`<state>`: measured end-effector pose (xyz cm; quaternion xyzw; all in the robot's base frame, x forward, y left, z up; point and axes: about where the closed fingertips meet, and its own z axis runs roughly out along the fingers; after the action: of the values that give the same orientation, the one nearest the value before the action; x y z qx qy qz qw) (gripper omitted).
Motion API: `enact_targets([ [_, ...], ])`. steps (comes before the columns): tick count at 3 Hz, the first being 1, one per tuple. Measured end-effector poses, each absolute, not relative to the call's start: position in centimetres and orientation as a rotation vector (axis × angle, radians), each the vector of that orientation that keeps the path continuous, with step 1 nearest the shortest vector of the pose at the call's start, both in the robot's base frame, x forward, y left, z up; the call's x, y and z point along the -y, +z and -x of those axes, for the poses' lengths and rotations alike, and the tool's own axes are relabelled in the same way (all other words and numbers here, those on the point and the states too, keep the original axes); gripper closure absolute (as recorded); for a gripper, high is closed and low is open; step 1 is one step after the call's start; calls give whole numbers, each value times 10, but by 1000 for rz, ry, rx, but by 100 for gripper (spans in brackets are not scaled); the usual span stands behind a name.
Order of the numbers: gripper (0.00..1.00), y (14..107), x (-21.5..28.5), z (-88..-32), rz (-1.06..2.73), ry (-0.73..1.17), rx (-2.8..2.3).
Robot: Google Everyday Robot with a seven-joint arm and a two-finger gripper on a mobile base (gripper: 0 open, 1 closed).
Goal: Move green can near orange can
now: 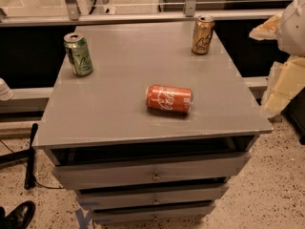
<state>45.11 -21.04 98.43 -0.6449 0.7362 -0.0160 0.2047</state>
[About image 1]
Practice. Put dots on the grey drawer cabinet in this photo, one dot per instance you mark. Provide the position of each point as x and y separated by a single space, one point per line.
103 117

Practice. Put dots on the metal railing frame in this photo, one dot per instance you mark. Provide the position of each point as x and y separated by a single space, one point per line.
16 13

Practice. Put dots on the black leather shoe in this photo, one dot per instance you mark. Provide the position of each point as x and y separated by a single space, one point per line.
19 218

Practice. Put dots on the gold orange soda can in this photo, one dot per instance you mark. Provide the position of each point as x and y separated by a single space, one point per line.
202 34

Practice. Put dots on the grey drawer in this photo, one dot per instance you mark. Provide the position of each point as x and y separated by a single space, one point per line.
150 171
157 196
154 212

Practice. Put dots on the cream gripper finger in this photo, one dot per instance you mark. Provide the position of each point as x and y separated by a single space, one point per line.
285 82
267 30

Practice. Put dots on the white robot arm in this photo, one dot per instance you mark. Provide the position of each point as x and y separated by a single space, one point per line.
290 35

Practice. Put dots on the middle grey drawer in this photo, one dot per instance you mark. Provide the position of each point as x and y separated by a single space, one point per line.
157 196

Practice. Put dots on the bottom grey drawer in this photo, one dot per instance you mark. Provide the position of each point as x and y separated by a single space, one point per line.
154 212

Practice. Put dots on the green soda can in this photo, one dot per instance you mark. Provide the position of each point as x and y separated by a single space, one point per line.
78 53

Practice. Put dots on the top grey drawer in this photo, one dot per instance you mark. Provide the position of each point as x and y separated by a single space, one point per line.
150 171

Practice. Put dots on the red cola can lying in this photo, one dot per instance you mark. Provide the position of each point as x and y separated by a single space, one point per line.
169 98

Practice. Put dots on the black stick on floor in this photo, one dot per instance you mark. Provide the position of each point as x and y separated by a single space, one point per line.
29 178

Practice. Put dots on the white cylinder at left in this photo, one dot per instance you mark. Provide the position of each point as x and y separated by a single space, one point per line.
6 92

